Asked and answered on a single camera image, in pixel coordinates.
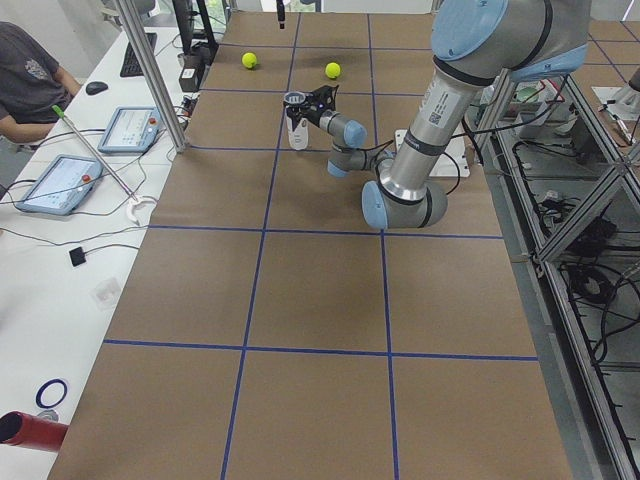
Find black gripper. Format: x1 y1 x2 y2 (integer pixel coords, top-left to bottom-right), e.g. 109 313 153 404
276 0 339 131

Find yellow tennis ball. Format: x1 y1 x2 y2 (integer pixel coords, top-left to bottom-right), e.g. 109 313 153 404
324 62 342 80
241 52 258 70

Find white tennis ball can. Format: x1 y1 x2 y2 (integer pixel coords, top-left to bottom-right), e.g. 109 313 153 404
283 91 308 150

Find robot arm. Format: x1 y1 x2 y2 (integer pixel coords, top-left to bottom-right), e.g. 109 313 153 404
283 0 591 230

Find black monitor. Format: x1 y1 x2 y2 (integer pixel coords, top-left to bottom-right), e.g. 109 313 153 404
172 0 219 59

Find black box white label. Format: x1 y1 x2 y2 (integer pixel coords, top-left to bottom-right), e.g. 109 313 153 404
179 55 205 93

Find black keyboard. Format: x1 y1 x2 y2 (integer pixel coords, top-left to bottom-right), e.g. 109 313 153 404
119 31 159 78

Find teach pendant far tablet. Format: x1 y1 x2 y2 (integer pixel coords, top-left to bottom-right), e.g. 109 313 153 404
98 107 161 154

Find teach pendant tablet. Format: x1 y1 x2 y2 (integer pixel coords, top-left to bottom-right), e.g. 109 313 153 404
16 155 103 216
98 107 161 154

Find black computer mouse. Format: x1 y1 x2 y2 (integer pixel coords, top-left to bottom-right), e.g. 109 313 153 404
85 81 109 96

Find white curved plastic piece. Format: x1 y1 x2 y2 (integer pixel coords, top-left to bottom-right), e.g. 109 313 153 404
126 196 157 225

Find seated person grey shirt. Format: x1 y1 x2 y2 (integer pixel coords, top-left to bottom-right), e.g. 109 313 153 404
1 21 81 144

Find teach pendant near tablet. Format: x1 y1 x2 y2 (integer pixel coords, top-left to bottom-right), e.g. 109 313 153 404
16 155 103 216

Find small black square pad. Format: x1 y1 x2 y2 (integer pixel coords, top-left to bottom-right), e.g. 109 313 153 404
69 246 86 267

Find red cylinder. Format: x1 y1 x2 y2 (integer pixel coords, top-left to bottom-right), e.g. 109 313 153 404
1 411 68 452

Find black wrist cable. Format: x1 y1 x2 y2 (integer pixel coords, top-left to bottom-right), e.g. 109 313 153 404
349 139 401 161

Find aluminium frame post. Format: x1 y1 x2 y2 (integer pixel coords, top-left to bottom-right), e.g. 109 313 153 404
114 0 186 153

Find white pedestal column base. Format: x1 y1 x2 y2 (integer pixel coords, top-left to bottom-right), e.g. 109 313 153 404
392 137 470 180

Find metal rod green handle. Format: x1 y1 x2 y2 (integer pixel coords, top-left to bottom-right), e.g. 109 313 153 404
52 105 138 202

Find blue tape ring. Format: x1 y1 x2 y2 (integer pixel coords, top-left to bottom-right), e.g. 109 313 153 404
35 378 69 410

